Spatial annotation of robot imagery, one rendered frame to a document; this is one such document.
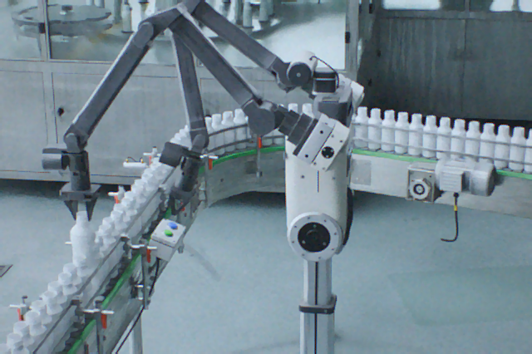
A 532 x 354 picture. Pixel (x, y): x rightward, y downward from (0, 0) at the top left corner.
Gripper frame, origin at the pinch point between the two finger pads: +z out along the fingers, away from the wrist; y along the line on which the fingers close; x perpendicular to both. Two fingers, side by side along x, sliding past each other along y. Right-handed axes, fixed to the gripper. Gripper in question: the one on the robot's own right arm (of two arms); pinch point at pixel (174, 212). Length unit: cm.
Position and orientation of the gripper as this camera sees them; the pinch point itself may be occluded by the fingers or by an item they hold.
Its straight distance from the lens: 337.7
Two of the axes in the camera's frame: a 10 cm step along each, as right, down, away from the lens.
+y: -1.6, 3.3, -9.3
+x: 9.3, 3.7, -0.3
